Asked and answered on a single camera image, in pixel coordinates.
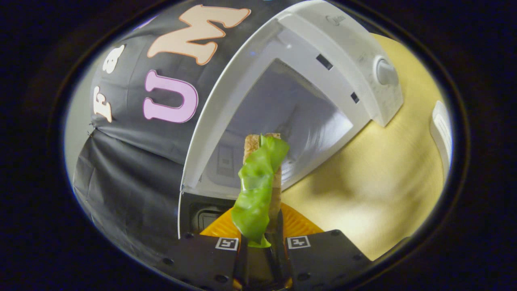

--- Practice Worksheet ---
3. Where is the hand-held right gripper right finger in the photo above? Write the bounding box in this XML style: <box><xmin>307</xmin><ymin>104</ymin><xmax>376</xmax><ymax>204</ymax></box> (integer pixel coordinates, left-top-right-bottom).
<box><xmin>279</xmin><ymin>203</ymin><xmax>372</xmax><ymax>289</ymax></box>

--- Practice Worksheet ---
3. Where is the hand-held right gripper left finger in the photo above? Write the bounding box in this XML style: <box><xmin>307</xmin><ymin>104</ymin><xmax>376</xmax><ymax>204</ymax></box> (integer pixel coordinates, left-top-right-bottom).
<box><xmin>162</xmin><ymin>208</ymin><xmax>243</xmax><ymax>289</ymax></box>

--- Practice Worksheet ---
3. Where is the sandwich with green lettuce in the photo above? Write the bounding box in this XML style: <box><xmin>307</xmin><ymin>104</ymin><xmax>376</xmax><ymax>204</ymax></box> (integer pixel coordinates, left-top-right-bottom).
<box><xmin>231</xmin><ymin>133</ymin><xmax>290</xmax><ymax>248</ymax></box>

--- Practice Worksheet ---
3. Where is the white microwave oven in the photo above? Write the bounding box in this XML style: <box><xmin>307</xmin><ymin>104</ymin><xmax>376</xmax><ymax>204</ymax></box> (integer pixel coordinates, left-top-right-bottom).
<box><xmin>178</xmin><ymin>0</ymin><xmax>404</xmax><ymax>239</ymax></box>

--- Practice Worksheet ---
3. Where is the black backdrop cloth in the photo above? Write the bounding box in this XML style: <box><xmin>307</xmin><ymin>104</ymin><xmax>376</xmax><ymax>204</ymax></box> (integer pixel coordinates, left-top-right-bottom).
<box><xmin>73</xmin><ymin>0</ymin><xmax>283</xmax><ymax>263</ymax></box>

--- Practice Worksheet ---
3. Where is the white ribbed plastic tray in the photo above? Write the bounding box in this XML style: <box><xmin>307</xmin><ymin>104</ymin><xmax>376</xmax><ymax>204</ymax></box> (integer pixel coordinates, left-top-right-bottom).
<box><xmin>429</xmin><ymin>100</ymin><xmax>453</xmax><ymax>178</ymax></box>

